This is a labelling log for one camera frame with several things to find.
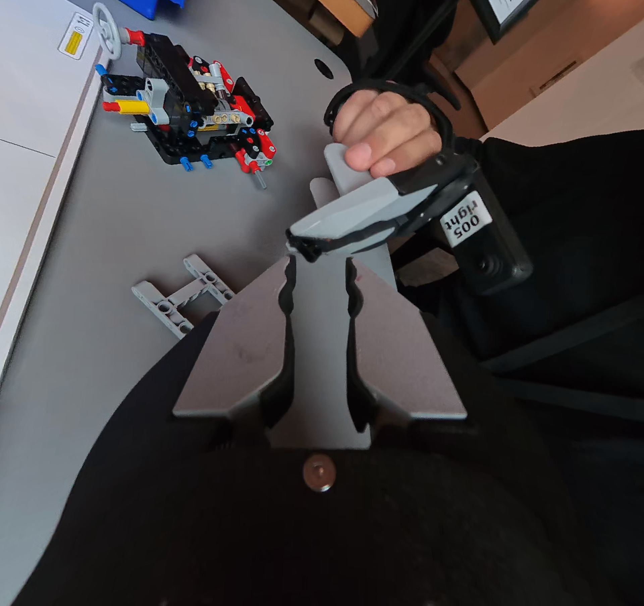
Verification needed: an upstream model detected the grey lego frame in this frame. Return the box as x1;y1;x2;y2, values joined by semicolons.
132;254;236;340

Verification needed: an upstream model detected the black and red lego model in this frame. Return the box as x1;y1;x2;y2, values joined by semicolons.
93;3;276;190

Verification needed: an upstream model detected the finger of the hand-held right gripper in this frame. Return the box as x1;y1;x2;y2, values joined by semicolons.
294;220;409;263
287;177;439;241

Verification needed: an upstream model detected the cardboard box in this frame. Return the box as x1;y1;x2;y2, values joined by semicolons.
433;0;644;136

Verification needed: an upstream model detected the person's right forearm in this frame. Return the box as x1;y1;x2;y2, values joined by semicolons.
475;131;644;360

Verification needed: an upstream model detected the person's right hand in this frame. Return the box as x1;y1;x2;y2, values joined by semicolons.
332;90;443;178

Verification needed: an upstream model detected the small black lego pin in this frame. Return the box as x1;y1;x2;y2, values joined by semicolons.
287;234;324;264

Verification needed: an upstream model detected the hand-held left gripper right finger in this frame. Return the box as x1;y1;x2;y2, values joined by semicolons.
344;256;469;433

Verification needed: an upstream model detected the black office chair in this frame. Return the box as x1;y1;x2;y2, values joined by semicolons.
391;234;458;271

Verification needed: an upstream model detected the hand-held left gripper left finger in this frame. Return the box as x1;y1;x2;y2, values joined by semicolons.
172;255;298;428

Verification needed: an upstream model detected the white instruction booklet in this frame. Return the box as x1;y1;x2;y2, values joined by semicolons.
0;0;110;385

